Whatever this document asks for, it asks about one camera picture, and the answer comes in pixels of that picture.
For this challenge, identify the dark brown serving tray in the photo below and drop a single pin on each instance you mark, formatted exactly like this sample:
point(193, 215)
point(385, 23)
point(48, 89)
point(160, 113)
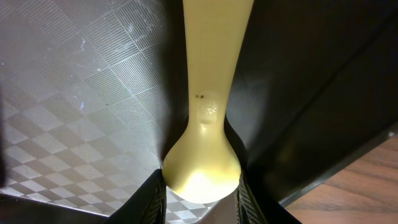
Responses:
point(94, 92)

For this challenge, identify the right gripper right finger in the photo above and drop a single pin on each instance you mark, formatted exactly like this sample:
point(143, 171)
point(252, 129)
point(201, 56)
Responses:
point(254, 206)

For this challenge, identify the pale yellow plastic spoon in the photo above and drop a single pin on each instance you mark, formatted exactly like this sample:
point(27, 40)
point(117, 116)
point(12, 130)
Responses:
point(201, 166)

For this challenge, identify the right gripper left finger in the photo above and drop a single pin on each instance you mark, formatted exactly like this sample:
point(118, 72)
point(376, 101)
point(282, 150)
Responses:
point(147, 205)

